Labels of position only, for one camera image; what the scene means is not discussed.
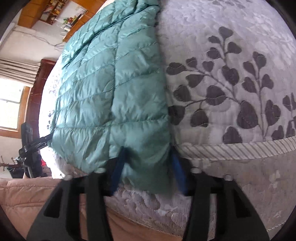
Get grey leaf-pattern bedspread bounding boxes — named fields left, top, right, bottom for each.
left=39, top=1, right=295, bottom=240

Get wooden wall shelf cabinet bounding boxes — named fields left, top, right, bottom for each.
left=18, top=0, right=105, bottom=42

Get dark red wooden headboard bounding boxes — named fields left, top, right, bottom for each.
left=26, top=59, right=56, bottom=139

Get striped window curtain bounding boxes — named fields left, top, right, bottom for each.
left=0, top=58, right=40, bottom=87

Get teal quilted down jacket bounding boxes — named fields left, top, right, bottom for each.
left=50, top=1, right=171, bottom=193

